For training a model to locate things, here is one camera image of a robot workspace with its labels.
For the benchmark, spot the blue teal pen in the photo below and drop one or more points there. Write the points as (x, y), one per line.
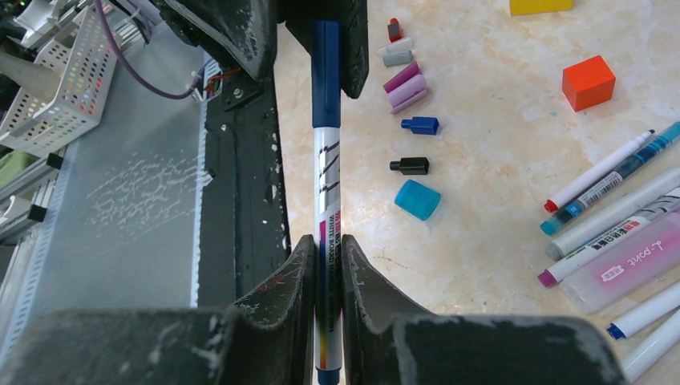
(614, 177)

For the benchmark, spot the blue capped white marker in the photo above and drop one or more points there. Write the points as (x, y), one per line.
(646, 313)

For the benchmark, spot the black pen cap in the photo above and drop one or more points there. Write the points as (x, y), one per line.
(411, 166)

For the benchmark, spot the red capped white marker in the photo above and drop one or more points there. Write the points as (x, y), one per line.
(326, 120)

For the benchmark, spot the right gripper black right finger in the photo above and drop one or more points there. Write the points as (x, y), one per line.
(391, 339)

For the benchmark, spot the white perforated basket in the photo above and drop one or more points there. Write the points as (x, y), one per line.
(64, 92)

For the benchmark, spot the white cable duct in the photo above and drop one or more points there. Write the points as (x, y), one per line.
(20, 308)

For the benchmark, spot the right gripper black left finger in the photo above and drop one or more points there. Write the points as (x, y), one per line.
(262, 338)

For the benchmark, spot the magenta pen cap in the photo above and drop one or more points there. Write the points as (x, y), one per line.
(411, 70)

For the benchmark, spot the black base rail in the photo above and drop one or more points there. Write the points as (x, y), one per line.
(244, 228)

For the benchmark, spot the blue pen cap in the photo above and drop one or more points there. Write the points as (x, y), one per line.
(420, 125)

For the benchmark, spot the teal highlighter cap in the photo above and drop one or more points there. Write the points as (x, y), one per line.
(417, 199)

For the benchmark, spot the pink highlighter cap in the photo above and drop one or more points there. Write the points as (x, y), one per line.
(407, 94)

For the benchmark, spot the grey pen cap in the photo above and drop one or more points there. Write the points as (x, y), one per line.
(397, 53)

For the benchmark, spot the red pen cap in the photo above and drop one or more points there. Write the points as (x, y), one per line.
(394, 30)

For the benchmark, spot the black capped white marker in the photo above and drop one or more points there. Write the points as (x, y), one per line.
(651, 349)

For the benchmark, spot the yellow block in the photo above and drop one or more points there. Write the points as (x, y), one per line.
(526, 7)

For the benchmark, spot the magenta capped white marker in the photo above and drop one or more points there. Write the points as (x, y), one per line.
(624, 230)

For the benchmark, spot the small red block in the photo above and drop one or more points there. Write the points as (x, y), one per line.
(588, 83)

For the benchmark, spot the pink highlighter pen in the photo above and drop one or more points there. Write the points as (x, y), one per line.
(646, 254)

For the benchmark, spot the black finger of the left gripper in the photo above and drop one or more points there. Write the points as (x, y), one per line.
(241, 32)
(299, 17)

